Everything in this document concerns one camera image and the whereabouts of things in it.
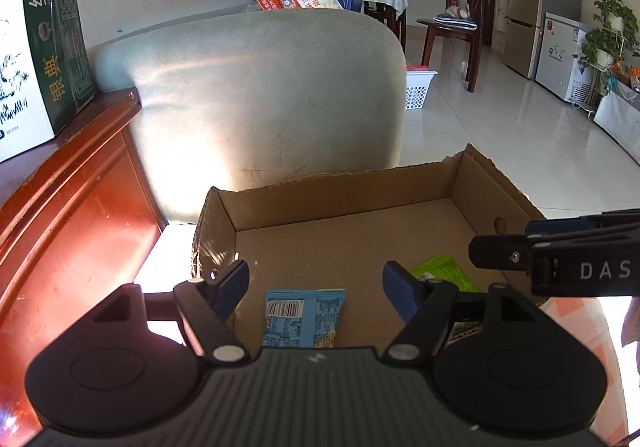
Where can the cardboard box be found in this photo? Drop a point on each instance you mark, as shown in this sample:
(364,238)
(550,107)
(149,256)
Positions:
(350,237)

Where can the blue bag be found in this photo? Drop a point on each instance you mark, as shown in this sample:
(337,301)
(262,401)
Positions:
(350,1)

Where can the white chest freezer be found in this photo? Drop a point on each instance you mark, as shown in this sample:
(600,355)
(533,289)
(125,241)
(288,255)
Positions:
(560,57)

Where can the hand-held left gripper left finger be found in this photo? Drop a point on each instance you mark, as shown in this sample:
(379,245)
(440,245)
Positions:
(235,279)

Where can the grey sofa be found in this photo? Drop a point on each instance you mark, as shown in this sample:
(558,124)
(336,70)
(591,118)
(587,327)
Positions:
(275,102)

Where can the silver refrigerator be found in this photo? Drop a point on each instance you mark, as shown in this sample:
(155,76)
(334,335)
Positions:
(525,2)

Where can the white cloth cover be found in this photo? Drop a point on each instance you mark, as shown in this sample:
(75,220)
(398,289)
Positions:
(620,117)

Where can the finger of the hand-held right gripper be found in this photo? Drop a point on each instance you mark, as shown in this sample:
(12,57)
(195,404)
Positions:
(560,226)
(500,252)

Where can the light blue snack packet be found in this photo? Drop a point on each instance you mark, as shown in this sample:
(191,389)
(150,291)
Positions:
(305,317)

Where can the pink checked tablecloth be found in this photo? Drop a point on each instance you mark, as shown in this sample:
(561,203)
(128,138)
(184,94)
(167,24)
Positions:
(585,352)

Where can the white plant stand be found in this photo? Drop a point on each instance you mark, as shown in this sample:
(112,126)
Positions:
(590,102)

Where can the white plastic basket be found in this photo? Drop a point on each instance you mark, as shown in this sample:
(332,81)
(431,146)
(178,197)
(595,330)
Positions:
(417,89)

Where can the green snack packet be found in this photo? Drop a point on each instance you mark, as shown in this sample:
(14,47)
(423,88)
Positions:
(442,272)

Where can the green and white milk carton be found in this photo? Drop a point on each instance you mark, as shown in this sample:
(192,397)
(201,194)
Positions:
(35,52)

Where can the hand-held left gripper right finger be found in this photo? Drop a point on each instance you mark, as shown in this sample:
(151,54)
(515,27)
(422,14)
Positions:
(400,287)

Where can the dark wooden chair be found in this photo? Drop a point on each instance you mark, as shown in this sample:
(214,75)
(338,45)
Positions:
(455,42)

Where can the folded clothes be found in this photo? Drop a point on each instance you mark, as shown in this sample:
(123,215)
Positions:
(455,16)

